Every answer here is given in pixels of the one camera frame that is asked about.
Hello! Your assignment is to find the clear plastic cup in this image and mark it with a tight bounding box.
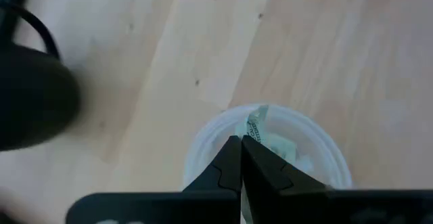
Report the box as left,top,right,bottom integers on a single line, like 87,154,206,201
182,102,353,193

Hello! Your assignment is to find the green white sweetener packet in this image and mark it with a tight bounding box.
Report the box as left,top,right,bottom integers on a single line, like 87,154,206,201
267,132,300,162
246,104,270,145

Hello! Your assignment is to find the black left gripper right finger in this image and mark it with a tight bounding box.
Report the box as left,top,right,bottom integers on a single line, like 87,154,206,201
242,135,332,198

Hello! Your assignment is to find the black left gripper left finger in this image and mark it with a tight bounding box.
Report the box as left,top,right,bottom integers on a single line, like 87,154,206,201
182,135,243,194

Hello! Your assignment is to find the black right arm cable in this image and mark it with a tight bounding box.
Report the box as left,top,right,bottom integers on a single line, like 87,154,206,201
0,2,62,62

